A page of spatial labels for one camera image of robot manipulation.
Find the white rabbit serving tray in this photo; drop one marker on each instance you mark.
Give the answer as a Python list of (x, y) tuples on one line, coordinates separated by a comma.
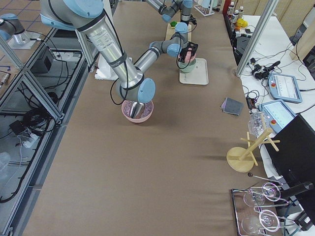
[(198, 76)]

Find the blue teach pendant near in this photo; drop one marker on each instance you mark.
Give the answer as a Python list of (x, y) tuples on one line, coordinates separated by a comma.
[(278, 113)]

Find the wire glass rack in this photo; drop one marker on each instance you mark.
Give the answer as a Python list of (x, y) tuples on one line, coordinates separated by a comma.
[(255, 210)]

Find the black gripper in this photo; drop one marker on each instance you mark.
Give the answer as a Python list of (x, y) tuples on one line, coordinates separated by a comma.
[(183, 54)]

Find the wine glass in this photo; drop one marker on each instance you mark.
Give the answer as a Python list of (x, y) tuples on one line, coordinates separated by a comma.
[(258, 195), (261, 224)]

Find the upper wine glass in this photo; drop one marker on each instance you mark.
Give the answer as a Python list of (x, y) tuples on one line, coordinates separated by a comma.
[(258, 195)]

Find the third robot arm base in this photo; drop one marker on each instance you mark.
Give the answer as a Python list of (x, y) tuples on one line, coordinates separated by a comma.
[(12, 30)]

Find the yellow object on side table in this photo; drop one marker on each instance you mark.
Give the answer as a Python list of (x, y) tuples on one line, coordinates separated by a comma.
[(241, 23)]

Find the wooden cutting board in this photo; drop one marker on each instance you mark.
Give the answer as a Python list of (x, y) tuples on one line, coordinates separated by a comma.
[(171, 30)]

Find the blue teach pendant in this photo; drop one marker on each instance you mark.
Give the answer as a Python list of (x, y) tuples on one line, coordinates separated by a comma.
[(278, 113), (284, 87)]

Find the grey folded cloth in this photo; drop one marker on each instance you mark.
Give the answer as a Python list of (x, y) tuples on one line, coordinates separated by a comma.
[(231, 106)]

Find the large pink ice bowl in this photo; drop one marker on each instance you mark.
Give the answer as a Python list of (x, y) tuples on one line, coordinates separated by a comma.
[(145, 116)]

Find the wooden mug tree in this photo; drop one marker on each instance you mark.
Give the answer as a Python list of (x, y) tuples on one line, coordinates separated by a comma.
[(242, 159)]

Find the metal ice scoop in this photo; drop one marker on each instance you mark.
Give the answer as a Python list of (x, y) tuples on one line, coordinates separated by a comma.
[(136, 110)]

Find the black monitor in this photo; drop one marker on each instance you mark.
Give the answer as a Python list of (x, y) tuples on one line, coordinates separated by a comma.
[(295, 160)]

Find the green lime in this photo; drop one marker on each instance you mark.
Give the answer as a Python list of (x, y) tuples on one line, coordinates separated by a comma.
[(173, 24)]

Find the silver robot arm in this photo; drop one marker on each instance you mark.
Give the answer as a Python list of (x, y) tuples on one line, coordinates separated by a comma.
[(90, 18)]

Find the green bowl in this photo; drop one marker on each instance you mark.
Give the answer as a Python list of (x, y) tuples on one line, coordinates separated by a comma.
[(187, 67)]

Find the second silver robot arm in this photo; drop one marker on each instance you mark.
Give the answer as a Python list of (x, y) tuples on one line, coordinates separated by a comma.
[(168, 12)]

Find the black power box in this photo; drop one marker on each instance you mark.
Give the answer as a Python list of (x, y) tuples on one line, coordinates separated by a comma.
[(43, 63)]

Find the aluminium frame post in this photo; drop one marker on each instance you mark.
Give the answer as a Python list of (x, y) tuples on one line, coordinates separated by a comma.
[(259, 29)]

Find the lower wine glass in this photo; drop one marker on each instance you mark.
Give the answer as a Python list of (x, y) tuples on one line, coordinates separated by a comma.
[(261, 224)]

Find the crumpled plastic bag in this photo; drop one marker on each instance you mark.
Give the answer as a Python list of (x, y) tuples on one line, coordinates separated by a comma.
[(258, 123)]

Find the blue teach pendant far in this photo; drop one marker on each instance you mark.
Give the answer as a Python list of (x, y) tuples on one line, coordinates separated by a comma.
[(284, 87)]

